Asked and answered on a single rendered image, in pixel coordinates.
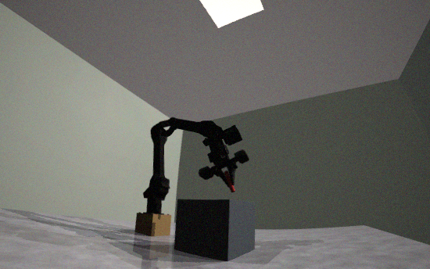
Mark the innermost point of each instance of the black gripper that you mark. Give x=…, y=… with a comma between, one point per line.
x=209, y=172

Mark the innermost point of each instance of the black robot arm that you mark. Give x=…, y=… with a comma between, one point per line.
x=159, y=185

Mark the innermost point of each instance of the red peg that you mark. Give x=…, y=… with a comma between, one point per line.
x=229, y=181

